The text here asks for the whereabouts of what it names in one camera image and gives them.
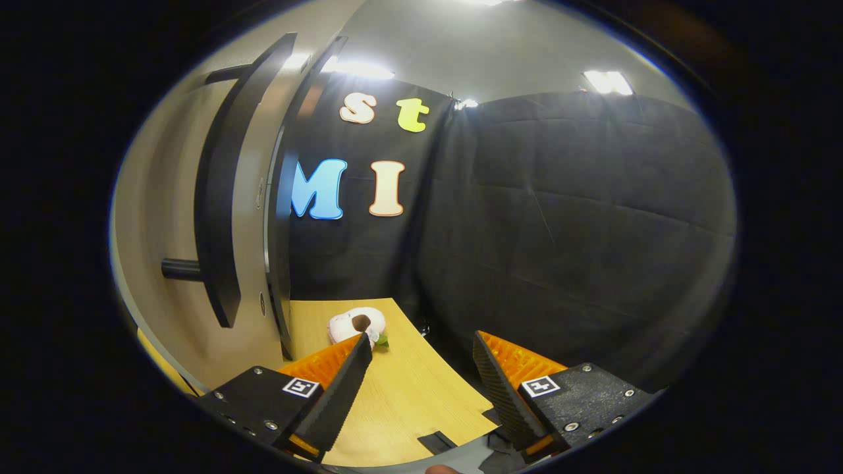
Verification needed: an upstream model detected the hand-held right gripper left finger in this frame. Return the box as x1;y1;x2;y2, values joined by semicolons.
195;332;373;464

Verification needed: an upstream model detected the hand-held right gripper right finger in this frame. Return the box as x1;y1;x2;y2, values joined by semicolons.
472;330;664;464

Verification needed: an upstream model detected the black door handle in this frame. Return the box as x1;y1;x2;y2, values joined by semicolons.
161;32;298;330

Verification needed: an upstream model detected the beige cabinet door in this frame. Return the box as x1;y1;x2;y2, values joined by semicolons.
111;0;350;396

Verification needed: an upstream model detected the white plush toy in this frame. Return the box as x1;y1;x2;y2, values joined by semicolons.
328;306;391;351

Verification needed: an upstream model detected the black backdrop cloth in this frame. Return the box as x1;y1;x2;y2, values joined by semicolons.
288;71;456;330
415;91;738;396

